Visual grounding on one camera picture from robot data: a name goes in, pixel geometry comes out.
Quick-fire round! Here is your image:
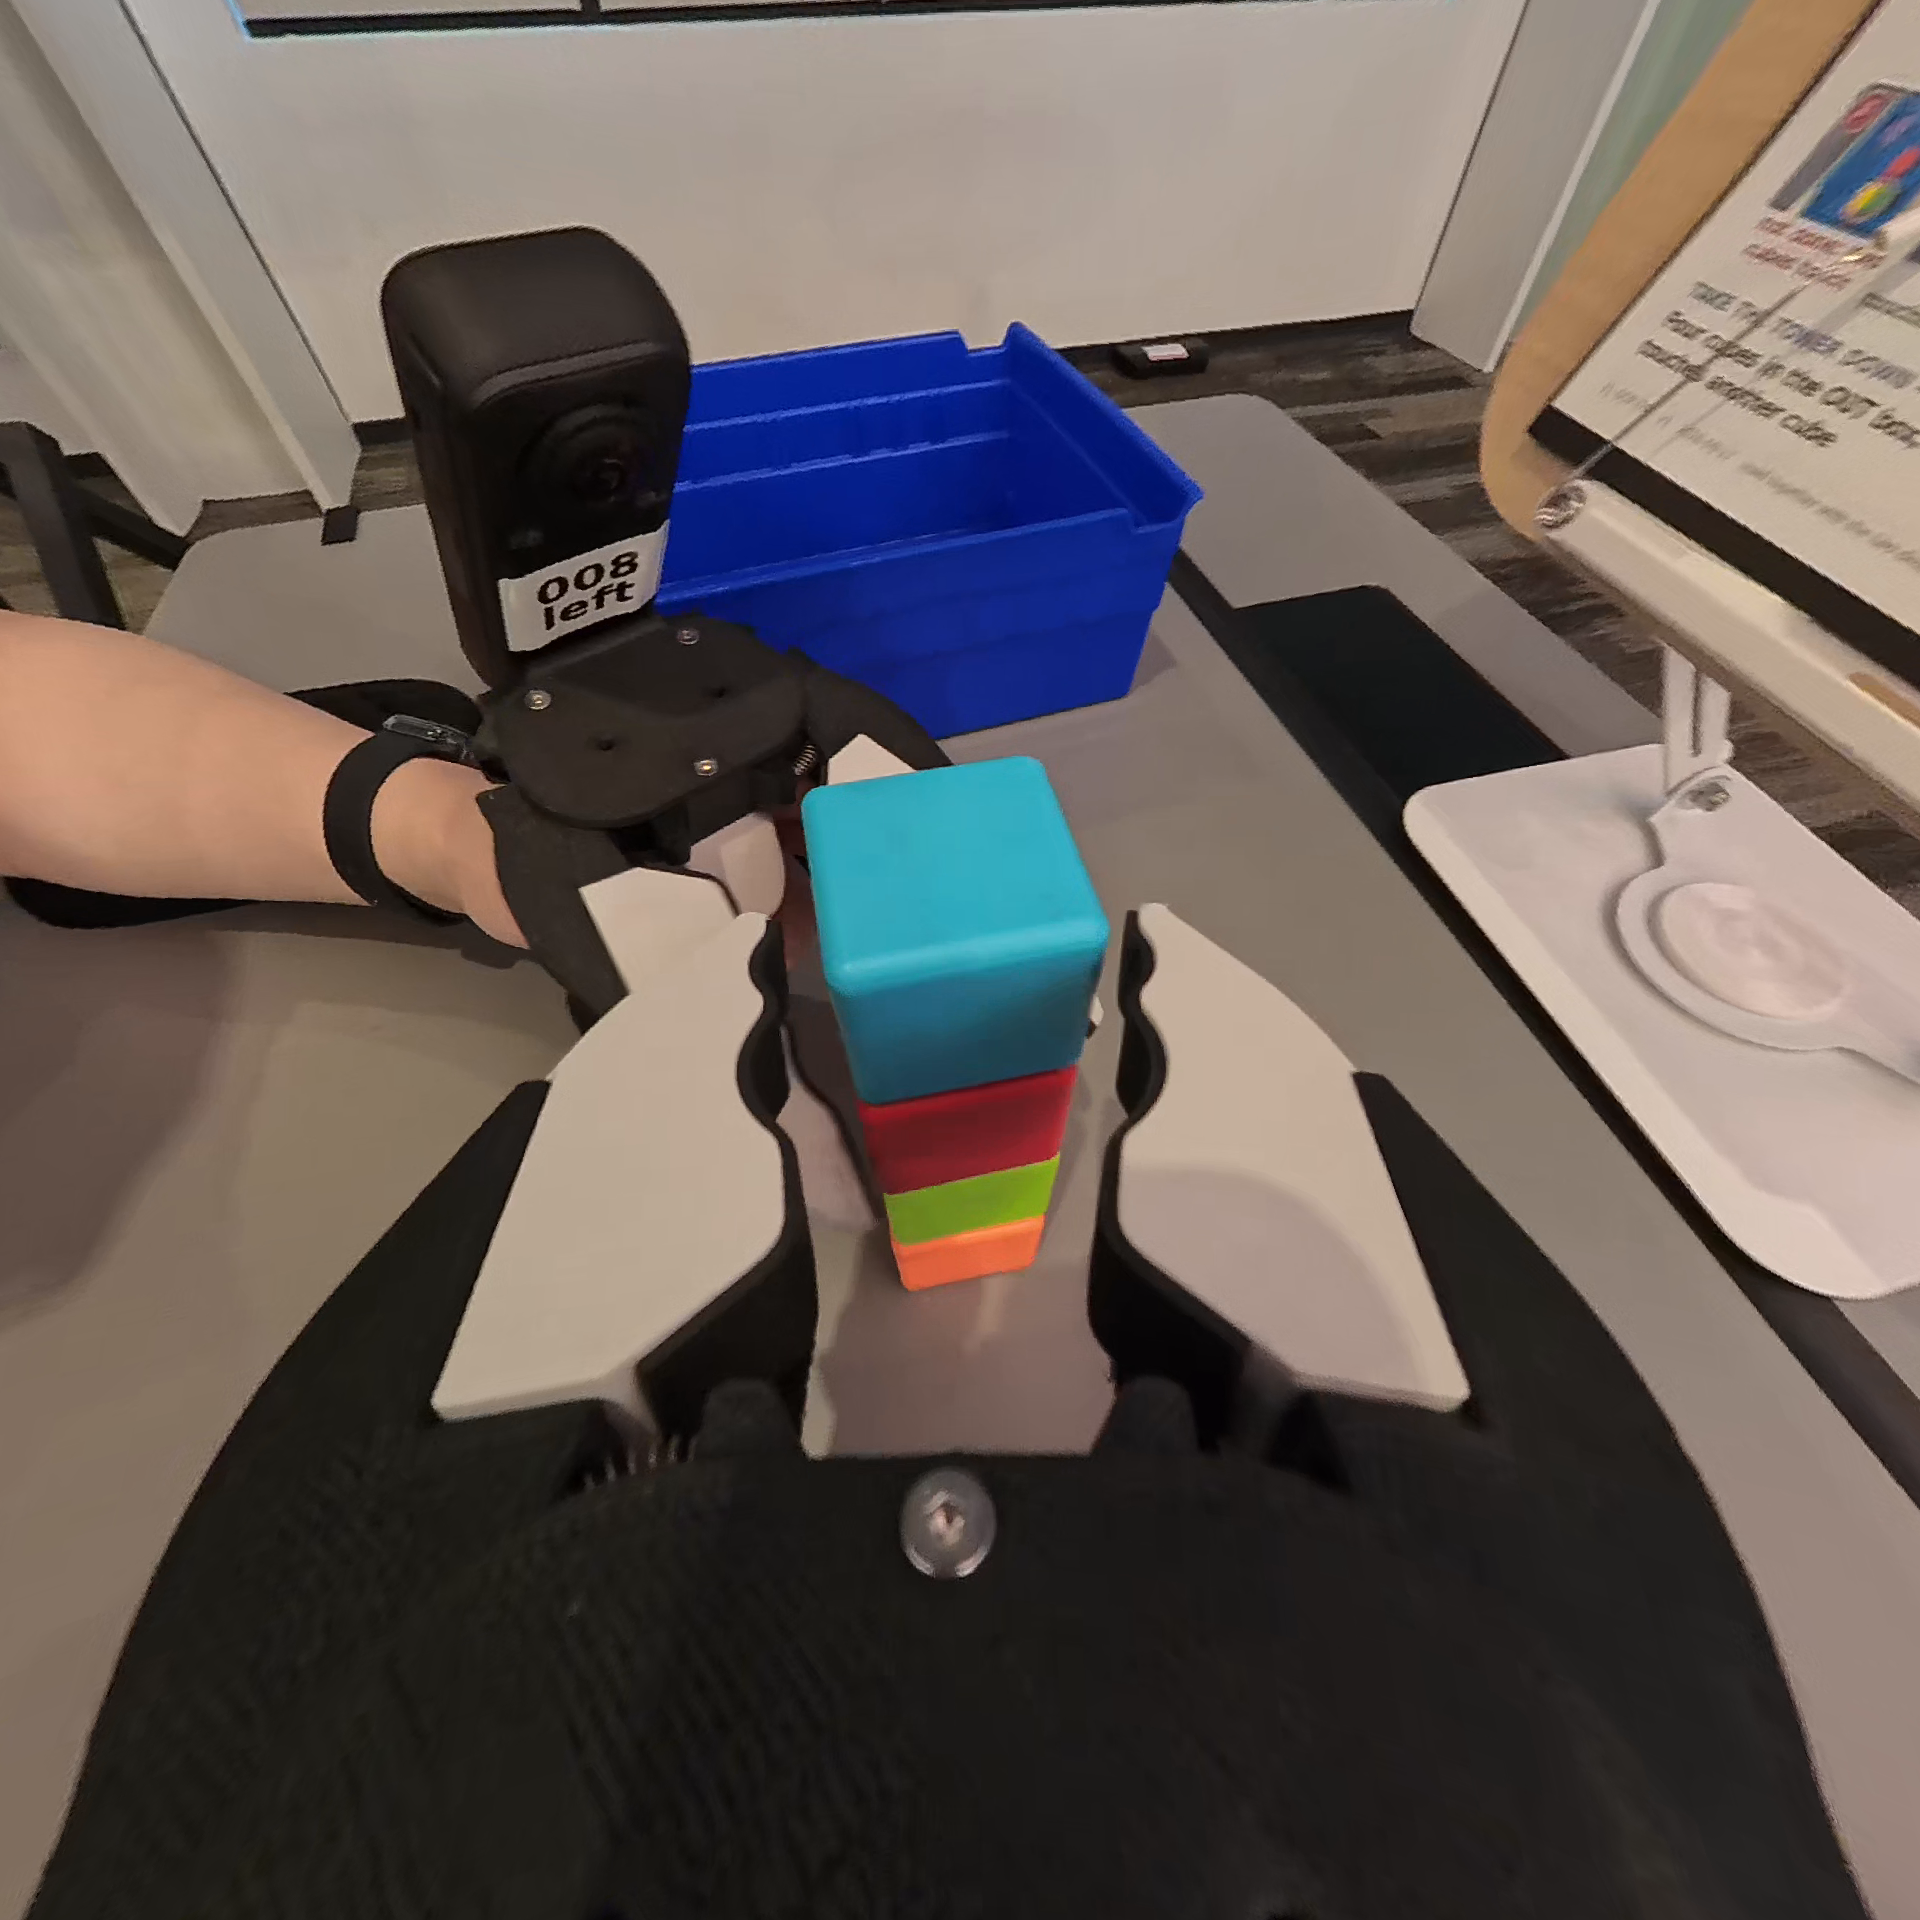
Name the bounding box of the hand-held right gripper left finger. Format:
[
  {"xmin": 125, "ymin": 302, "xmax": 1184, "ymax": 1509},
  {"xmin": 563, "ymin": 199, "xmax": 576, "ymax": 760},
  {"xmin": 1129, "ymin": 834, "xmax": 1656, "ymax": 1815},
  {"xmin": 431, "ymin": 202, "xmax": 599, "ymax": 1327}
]
[{"xmin": 429, "ymin": 908, "xmax": 823, "ymax": 1466}]

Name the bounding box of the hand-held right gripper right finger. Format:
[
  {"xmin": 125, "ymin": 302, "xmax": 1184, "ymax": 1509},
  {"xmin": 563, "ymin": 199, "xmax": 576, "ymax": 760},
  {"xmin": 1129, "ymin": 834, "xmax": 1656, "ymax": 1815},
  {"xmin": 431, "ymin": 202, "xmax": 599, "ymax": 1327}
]
[{"xmin": 1087, "ymin": 903, "xmax": 1472, "ymax": 1466}]

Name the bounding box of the light blue cube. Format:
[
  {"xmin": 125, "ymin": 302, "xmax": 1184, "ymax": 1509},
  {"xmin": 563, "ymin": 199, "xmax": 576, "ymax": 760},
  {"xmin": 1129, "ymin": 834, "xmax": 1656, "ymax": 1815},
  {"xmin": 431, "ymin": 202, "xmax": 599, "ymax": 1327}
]
[{"xmin": 801, "ymin": 757, "xmax": 1113, "ymax": 1107}]

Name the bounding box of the blue plastic bin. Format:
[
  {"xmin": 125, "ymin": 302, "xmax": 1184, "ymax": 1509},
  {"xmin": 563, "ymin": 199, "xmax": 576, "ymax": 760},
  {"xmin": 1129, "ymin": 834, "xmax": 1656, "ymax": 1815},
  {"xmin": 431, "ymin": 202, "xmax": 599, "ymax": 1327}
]
[{"xmin": 651, "ymin": 322, "xmax": 1204, "ymax": 740}]

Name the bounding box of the green cube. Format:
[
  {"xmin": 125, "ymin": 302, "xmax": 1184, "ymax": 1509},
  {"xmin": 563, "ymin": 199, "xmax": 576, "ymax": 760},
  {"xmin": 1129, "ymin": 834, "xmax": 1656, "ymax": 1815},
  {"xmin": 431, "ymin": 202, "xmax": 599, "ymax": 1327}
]
[{"xmin": 883, "ymin": 1155, "xmax": 1061, "ymax": 1244}]

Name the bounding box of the orange cube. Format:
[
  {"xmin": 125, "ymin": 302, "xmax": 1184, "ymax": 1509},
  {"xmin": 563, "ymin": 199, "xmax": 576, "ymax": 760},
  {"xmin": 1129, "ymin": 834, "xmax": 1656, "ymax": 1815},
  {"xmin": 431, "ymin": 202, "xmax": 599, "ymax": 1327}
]
[{"xmin": 891, "ymin": 1215, "xmax": 1046, "ymax": 1291}]

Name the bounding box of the red cube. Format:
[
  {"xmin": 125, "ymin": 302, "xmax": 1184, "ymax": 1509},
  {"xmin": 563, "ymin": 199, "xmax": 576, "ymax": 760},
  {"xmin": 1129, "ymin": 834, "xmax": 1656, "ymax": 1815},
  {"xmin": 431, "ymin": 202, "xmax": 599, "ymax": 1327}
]
[{"xmin": 856, "ymin": 1066, "xmax": 1080, "ymax": 1191}]

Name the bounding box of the person's left hand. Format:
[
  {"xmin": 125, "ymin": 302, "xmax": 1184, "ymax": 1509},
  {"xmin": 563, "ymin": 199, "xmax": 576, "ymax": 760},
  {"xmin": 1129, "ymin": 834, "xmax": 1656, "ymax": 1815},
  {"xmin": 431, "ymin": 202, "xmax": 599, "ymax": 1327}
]
[{"xmin": 403, "ymin": 766, "xmax": 529, "ymax": 954}]

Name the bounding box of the white document stand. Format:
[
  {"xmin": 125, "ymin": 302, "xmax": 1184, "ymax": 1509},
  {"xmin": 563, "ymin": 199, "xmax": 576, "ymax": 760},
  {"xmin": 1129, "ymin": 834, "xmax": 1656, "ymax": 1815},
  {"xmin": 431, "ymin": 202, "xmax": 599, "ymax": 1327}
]
[{"xmin": 1400, "ymin": 480, "xmax": 1920, "ymax": 1298}]

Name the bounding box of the black framed poster stand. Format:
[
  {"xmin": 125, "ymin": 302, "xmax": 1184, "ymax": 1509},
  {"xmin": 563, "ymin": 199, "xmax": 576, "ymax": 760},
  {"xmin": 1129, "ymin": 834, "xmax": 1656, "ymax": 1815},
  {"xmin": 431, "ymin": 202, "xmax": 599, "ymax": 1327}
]
[{"xmin": 0, "ymin": 421, "xmax": 203, "ymax": 632}]

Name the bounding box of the printed instruction board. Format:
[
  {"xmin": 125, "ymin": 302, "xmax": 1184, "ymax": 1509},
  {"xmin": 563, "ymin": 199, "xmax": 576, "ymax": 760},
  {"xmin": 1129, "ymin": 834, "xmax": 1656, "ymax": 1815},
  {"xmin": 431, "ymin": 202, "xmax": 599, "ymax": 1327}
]
[{"xmin": 1529, "ymin": 0, "xmax": 1920, "ymax": 684}]

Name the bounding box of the black wrist strap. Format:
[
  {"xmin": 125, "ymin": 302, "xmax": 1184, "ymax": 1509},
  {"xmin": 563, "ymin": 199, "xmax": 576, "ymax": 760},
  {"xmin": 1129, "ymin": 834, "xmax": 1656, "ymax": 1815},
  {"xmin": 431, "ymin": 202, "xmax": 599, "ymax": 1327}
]
[{"xmin": 323, "ymin": 718, "xmax": 488, "ymax": 923}]

